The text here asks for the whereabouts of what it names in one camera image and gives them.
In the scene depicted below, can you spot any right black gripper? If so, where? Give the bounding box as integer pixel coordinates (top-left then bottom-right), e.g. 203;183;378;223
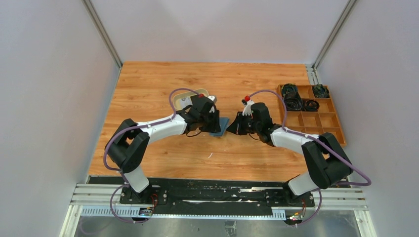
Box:
227;111;261;135

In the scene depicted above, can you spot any blue card holder wallet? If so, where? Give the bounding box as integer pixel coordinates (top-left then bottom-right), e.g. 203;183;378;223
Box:
209;117;230;137

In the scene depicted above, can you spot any beige oval tray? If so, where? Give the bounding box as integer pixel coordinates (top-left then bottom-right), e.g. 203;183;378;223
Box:
169;88;209;111

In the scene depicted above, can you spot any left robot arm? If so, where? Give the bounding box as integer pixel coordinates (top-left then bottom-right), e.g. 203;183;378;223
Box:
104;94;221;204

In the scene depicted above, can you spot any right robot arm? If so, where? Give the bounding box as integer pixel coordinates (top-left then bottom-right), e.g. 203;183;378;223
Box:
226;102;353;206

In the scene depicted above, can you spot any white card in tray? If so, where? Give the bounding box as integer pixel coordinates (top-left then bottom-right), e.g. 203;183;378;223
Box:
179;97;192;109

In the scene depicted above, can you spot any wooden compartment organizer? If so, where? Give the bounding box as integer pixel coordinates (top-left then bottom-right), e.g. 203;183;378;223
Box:
277;83;346;147

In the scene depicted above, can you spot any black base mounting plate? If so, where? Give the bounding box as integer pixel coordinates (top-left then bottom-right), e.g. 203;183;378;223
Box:
119;178;315;216

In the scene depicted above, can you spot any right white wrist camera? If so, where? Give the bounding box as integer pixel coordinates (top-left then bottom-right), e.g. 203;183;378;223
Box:
242;99;254;116

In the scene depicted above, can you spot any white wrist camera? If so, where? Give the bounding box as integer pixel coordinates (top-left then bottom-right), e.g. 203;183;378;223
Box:
208;95;217;113
242;99;254;116

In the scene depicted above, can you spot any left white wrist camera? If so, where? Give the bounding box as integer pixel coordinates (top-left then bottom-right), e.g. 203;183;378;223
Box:
208;95;217;113

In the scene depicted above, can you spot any large black cable coil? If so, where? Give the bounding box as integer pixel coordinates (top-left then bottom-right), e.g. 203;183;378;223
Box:
283;92;304;112

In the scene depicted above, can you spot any small black cable coil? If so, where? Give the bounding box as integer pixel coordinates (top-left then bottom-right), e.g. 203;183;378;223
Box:
303;99;320;112

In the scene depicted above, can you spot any green black cable coil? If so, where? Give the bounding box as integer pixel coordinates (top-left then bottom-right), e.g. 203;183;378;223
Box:
311;84;330;99

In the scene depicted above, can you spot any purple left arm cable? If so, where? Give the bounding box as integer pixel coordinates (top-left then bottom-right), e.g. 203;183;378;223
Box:
102;88;205;225

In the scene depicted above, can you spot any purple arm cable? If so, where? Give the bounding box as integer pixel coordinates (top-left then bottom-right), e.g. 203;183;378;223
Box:
102;88;205;225
244;89;373;226

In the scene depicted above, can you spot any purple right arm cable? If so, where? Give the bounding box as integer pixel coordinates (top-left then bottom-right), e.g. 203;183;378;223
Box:
244;89;373;226

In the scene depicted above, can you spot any aluminium frame rail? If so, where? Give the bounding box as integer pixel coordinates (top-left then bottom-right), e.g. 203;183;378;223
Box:
60;176;377;237

